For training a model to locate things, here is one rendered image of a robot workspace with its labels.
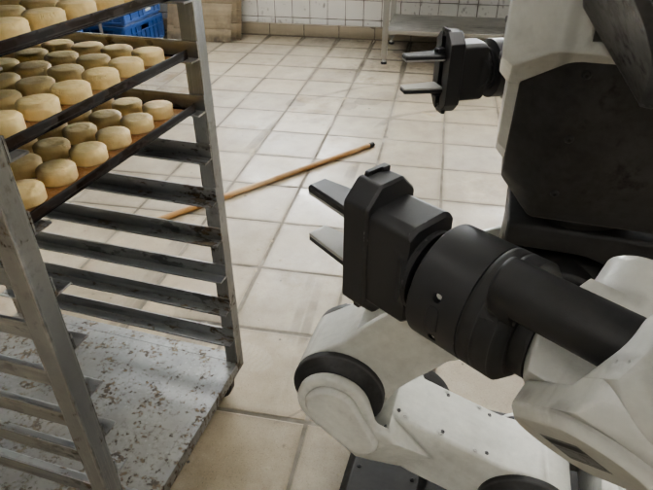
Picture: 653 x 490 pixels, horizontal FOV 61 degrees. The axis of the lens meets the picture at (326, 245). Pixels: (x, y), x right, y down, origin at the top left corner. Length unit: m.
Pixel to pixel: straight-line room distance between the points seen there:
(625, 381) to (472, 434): 0.68
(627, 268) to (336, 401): 0.54
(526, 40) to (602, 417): 0.33
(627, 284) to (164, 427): 1.04
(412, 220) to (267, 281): 1.46
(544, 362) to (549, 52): 0.26
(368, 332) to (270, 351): 0.82
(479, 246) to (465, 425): 0.61
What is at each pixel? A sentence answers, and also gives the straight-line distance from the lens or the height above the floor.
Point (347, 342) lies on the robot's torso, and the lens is 0.81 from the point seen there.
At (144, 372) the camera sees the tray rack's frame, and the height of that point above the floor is 0.15.
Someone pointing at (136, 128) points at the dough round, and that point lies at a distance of 0.92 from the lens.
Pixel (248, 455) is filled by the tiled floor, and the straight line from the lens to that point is 1.37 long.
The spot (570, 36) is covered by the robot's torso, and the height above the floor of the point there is 1.00.
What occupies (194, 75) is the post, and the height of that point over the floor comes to 0.83.
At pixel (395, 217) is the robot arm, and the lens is 0.40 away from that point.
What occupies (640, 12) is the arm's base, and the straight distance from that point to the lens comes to 0.36.
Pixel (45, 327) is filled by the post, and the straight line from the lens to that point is 0.76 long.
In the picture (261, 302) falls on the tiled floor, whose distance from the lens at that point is 1.75.
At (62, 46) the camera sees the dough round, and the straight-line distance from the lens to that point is 1.05.
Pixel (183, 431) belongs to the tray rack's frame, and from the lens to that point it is 1.24.
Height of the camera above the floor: 1.10
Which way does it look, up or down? 34 degrees down
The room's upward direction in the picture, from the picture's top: straight up
